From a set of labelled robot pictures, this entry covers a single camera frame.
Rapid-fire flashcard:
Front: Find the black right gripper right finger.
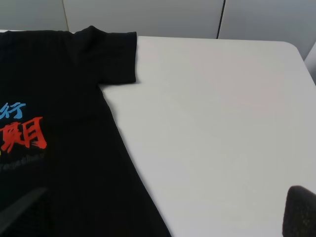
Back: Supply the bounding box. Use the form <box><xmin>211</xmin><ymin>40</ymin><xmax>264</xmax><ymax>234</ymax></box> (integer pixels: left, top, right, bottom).
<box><xmin>282</xmin><ymin>186</ymin><xmax>316</xmax><ymax>237</ymax></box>

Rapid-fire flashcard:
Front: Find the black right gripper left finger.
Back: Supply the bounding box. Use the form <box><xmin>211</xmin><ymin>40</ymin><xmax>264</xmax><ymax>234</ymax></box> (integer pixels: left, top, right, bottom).
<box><xmin>0</xmin><ymin>188</ymin><xmax>47</xmax><ymax>234</ymax></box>

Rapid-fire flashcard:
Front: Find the black printed t-shirt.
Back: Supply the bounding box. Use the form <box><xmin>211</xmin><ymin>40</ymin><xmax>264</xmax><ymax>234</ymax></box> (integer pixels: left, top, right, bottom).
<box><xmin>0</xmin><ymin>26</ymin><xmax>170</xmax><ymax>237</ymax></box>

